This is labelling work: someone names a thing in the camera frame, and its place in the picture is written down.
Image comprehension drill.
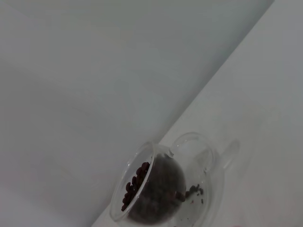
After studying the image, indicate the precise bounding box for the coffee beans heap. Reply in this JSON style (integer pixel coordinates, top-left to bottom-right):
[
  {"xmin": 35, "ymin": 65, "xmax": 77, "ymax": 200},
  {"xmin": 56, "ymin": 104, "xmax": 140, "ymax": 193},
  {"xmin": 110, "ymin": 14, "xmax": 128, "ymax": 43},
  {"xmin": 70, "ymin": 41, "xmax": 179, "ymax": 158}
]
[{"xmin": 121, "ymin": 153, "xmax": 205, "ymax": 224}]

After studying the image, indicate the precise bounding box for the clear glass saucer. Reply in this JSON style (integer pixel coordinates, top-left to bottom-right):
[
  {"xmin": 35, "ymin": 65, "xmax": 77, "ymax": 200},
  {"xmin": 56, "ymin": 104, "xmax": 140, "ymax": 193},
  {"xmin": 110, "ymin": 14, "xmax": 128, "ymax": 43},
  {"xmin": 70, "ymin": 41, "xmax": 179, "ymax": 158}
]
[{"xmin": 151, "ymin": 163, "xmax": 225, "ymax": 227}]

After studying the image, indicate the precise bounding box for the clear glass cup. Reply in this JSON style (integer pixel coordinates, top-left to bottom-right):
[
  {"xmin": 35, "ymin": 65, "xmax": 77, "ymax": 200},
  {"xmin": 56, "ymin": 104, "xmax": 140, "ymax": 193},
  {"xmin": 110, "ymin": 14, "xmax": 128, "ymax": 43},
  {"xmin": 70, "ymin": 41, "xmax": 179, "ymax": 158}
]
[{"xmin": 111, "ymin": 131, "xmax": 215, "ymax": 224}]

